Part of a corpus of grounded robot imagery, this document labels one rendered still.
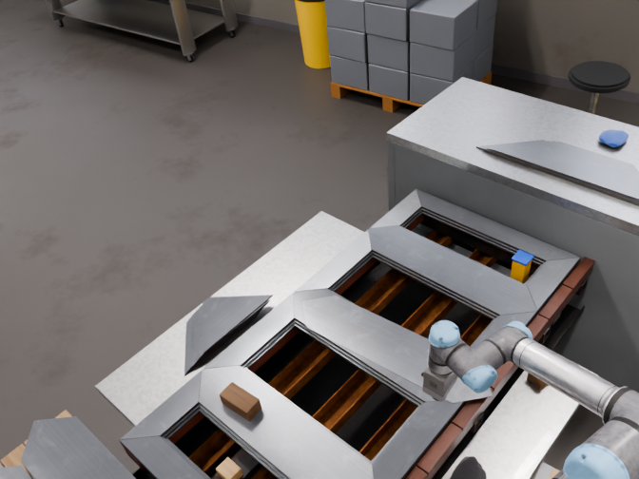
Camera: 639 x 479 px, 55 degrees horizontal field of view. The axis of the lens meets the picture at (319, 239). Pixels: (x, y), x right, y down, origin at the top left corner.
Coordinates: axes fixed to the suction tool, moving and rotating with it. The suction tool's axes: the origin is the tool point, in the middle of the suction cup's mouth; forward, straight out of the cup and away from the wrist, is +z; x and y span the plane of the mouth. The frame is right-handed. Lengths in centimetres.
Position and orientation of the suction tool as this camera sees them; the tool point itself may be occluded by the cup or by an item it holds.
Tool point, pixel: (438, 394)
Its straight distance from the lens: 187.5
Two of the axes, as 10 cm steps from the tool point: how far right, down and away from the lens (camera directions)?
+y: -6.0, 6.1, -5.2
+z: 0.9, 7.0, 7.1
